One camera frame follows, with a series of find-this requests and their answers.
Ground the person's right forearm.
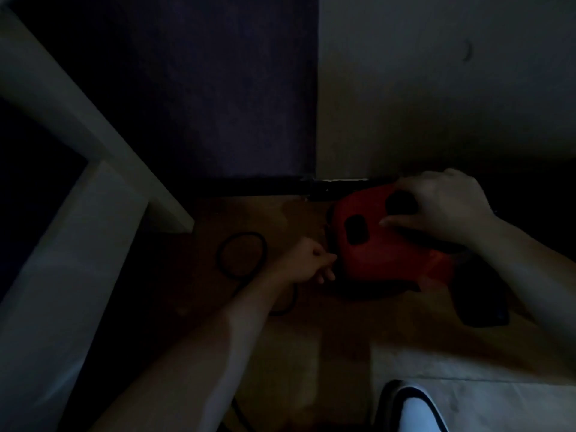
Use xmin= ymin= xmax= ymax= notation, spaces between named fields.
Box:
xmin=468 ymin=215 xmax=576 ymax=359

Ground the red vacuum cleaner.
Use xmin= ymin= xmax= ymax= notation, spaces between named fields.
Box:
xmin=325 ymin=183 xmax=469 ymax=301

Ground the person's right hand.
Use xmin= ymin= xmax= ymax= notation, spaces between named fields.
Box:
xmin=379 ymin=168 xmax=501 ymax=249

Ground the white black-trimmed shoe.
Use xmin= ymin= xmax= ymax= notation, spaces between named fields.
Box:
xmin=374 ymin=379 xmax=452 ymax=432

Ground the person's left hand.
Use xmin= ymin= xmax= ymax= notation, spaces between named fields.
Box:
xmin=280 ymin=237 xmax=338 ymax=286

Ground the person's left forearm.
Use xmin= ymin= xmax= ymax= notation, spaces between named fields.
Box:
xmin=90 ymin=267 xmax=299 ymax=432

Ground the dark purple fabric panel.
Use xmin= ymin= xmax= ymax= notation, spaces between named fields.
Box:
xmin=8 ymin=0 xmax=319 ymax=181

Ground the black power cable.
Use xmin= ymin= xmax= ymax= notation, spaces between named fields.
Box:
xmin=217 ymin=231 xmax=338 ymax=432

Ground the white furniture frame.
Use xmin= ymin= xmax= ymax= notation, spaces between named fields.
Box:
xmin=0 ymin=3 xmax=196 ymax=432

